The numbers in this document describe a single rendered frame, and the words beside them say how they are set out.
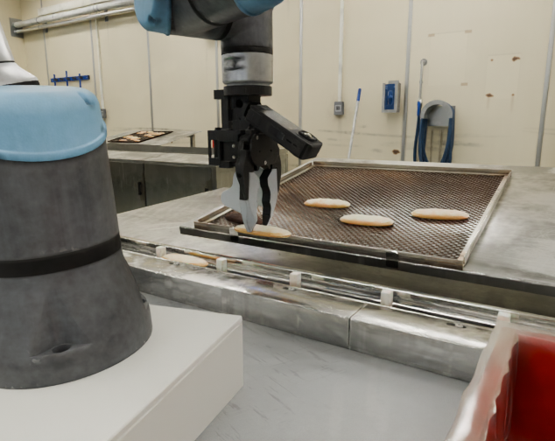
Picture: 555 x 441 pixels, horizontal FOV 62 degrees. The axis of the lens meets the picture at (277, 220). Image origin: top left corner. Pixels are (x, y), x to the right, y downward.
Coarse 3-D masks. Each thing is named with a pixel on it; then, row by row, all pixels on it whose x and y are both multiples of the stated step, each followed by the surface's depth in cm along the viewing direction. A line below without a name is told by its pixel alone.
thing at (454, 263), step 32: (288, 192) 107; (320, 192) 104; (384, 192) 100; (480, 192) 94; (320, 224) 86; (352, 224) 85; (416, 224) 82; (480, 224) 78; (384, 256) 70; (416, 256) 67; (448, 256) 69
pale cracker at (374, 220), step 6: (348, 216) 85; (354, 216) 85; (360, 216) 85; (366, 216) 84; (372, 216) 84; (378, 216) 84; (348, 222) 84; (354, 222) 84; (360, 222) 83; (366, 222) 83; (372, 222) 82; (378, 222) 82; (384, 222) 82; (390, 222) 82
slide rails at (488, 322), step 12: (144, 252) 87; (156, 252) 87; (252, 276) 74; (264, 276) 73; (276, 276) 73; (312, 288) 68; (324, 288) 67; (336, 288) 67; (372, 300) 63; (396, 300) 63; (432, 312) 59; (444, 312) 59; (456, 312) 59; (480, 324) 56; (492, 324) 55
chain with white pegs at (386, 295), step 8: (160, 248) 82; (160, 256) 82; (216, 264) 75; (224, 264) 75; (296, 272) 68; (296, 280) 67; (384, 296) 60; (392, 296) 61; (384, 304) 60; (504, 312) 54; (504, 320) 53
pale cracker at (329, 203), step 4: (308, 200) 97; (312, 200) 96; (316, 200) 96; (320, 200) 95; (324, 200) 95; (328, 200) 95; (332, 200) 95; (336, 200) 95; (340, 200) 94; (308, 204) 96; (312, 204) 95; (316, 204) 95; (320, 204) 94; (324, 204) 94; (328, 204) 94; (332, 204) 94; (336, 204) 93; (340, 204) 93; (344, 204) 93; (348, 204) 94
